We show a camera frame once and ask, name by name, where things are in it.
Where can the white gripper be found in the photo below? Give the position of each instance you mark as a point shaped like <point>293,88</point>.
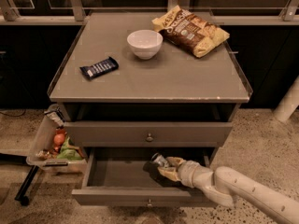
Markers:
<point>188,172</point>

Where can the silver redbull can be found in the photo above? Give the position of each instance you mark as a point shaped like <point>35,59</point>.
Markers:
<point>160,160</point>

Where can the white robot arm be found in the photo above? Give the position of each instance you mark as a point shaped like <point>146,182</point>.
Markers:
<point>262,147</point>

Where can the open grey middle drawer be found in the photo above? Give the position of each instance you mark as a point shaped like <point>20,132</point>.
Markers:
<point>125,176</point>

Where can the grey drawer cabinet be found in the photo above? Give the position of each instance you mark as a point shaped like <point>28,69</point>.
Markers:
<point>173,86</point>

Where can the closed grey top drawer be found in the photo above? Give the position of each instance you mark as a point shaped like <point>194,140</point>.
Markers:
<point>148,134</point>

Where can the green snack packet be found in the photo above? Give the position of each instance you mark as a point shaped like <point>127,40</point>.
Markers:
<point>68,151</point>

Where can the orange round fruit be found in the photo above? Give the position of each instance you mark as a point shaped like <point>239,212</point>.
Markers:
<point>59,139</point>

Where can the dark blue snack bar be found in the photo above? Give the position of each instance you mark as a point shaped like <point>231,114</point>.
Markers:
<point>98,69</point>

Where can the white ceramic bowl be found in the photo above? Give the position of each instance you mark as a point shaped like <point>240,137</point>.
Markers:
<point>144,44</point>

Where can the clear plastic side bin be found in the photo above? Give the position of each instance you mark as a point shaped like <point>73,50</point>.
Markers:
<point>43,153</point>

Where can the yellow brown chip bag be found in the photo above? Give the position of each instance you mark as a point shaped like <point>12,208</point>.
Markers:
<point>189,31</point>

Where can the black wheeled stand leg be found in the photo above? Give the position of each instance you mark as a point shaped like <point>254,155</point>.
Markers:
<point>21,195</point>

